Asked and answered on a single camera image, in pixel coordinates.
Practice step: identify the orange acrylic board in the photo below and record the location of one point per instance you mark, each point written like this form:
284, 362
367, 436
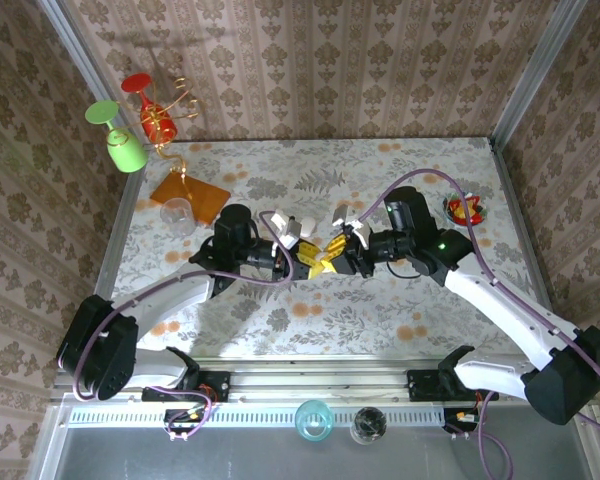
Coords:
207, 200

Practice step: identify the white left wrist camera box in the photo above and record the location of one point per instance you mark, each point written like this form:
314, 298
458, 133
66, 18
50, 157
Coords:
290, 232

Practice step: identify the white rounded case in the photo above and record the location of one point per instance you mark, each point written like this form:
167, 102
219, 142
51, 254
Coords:
310, 227

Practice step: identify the red wine glass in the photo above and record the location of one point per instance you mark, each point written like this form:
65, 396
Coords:
157, 125

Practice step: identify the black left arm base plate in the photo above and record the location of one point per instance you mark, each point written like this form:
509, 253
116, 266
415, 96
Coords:
215, 385

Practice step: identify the aluminium frame post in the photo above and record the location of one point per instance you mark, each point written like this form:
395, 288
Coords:
542, 60
80, 60

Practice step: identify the black connector block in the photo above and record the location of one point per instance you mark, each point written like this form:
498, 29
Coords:
180, 420
460, 420

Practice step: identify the floral printed tablecloth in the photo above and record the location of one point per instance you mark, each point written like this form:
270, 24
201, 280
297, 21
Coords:
330, 165

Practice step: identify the clear plastic cup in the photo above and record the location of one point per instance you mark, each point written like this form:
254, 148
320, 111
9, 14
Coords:
177, 220

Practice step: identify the patterned bowl with colourful items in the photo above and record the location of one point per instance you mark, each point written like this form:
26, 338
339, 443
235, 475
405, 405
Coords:
467, 214

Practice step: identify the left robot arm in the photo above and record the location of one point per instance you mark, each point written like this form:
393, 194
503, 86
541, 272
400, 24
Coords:
95, 350

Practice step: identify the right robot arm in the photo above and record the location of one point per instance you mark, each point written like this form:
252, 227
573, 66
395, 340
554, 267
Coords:
485, 300

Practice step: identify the clear dark drinking glass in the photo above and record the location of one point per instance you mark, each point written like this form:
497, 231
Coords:
368, 425

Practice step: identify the green wine glass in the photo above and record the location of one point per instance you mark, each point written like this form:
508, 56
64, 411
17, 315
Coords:
127, 152

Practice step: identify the aluminium mounting rail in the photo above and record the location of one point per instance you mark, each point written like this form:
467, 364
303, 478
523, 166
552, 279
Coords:
320, 380

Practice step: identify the teal drinking glass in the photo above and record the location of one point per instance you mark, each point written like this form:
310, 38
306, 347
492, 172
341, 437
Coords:
314, 420

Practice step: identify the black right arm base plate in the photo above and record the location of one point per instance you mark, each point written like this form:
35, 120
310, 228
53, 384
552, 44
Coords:
425, 387

